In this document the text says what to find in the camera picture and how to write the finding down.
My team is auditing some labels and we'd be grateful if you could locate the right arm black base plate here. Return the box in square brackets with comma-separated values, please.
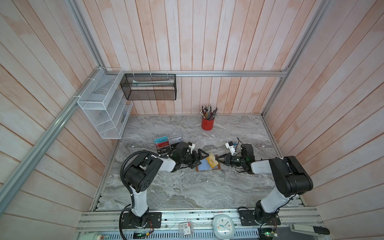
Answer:
[238, 208, 281, 226]

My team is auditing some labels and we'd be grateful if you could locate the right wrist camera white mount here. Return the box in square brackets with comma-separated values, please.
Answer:
[225, 137, 242, 156]

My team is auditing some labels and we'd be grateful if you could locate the black mesh wall basket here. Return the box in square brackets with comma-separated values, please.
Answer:
[120, 73, 177, 101]

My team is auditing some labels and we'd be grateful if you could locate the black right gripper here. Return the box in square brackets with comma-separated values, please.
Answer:
[215, 153, 245, 167]

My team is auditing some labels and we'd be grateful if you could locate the green circuit board right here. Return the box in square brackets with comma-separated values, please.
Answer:
[258, 228, 278, 240]

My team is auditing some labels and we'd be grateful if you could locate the bundle of coloured pencils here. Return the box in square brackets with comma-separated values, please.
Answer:
[200, 105, 219, 121]

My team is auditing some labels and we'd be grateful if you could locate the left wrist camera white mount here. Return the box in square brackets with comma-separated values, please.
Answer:
[188, 142, 196, 152]

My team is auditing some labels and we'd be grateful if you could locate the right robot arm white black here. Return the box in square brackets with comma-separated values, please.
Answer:
[216, 142, 313, 216]

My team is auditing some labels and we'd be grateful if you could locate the white wire mesh shelf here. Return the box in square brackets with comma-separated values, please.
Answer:
[78, 68, 133, 140]

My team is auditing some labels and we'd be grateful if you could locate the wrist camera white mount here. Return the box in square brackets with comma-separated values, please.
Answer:
[225, 137, 242, 156]
[188, 142, 196, 152]

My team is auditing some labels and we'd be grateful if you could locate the clear acrylic card display stand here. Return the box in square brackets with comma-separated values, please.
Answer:
[153, 130, 183, 150]

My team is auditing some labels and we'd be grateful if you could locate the small red white box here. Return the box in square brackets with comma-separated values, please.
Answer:
[179, 221, 194, 237]

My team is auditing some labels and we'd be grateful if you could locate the green circuit board left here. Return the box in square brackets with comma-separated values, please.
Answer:
[133, 232, 150, 239]

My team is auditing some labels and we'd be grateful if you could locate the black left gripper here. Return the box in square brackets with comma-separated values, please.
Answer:
[180, 148, 209, 169]

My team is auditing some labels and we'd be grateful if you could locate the red metal pencil bucket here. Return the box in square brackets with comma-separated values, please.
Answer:
[201, 118, 215, 131]

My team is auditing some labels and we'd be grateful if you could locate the green circuit board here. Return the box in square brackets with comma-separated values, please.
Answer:
[258, 228, 278, 240]
[133, 232, 150, 239]

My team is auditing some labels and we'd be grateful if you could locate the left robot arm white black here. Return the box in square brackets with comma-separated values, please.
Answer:
[120, 142, 210, 218]

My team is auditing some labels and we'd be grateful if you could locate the white analog clock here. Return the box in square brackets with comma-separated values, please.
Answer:
[212, 214, 236, 240]

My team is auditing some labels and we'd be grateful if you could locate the red VIP card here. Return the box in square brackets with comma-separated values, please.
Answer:
[156, 141, 170, 149]

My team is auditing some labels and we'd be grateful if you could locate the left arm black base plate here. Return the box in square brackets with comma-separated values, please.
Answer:
[119, 211, 162, 229]

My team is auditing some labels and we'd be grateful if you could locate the black VIP card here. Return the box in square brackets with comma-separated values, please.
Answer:
[157, 146, 171, 155]

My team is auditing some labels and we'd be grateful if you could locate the aluminium mounting rail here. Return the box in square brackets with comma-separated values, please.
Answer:
[74, 207, 325, 240]

